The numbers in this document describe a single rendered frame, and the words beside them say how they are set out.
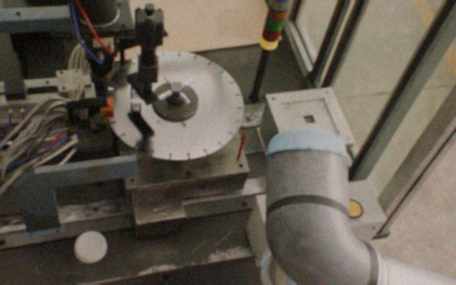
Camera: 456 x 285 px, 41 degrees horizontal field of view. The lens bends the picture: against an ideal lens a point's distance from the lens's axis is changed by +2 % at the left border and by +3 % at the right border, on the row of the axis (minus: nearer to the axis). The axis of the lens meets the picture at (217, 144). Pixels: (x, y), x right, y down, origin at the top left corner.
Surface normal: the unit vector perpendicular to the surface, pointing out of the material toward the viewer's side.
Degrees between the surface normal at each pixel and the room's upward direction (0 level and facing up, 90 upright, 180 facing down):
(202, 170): 0
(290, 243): 56
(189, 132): 0
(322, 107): 0
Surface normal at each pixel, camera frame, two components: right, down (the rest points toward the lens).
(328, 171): 0.39, -0.51
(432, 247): 0.11, -0.58
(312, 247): -0.15, -0.07
